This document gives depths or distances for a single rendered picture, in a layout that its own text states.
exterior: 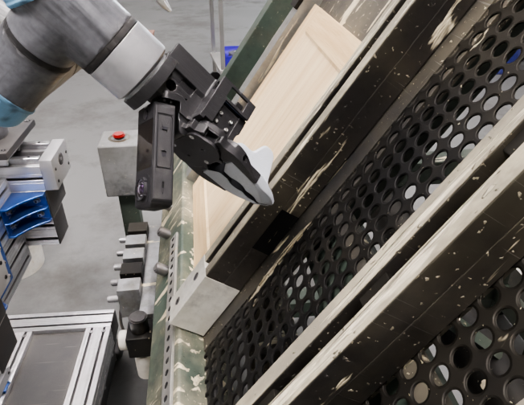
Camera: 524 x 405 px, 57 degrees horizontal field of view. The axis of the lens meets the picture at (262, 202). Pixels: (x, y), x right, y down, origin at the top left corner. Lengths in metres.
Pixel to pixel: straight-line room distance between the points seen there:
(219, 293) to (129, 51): 0.48
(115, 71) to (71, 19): 0.06
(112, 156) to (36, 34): 1.06
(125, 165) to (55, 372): 0.76
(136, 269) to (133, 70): 0.83
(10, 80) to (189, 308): 0.49
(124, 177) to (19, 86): 1.06
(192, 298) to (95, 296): 1.58
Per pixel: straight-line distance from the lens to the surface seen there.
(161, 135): 0.52
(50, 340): 1.98
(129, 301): 1.26
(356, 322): 0.47
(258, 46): 1.50
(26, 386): 1.87
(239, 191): 0.59
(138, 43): 0.52
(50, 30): 0.52
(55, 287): 2.53
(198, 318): 0.90
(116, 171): 1.58
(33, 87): 0.56
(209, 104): 0.54
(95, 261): 2.62
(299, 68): 1.08
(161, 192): 0.51
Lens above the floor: 1.57
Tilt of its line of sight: 32 degrees down
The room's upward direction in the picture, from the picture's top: straight up
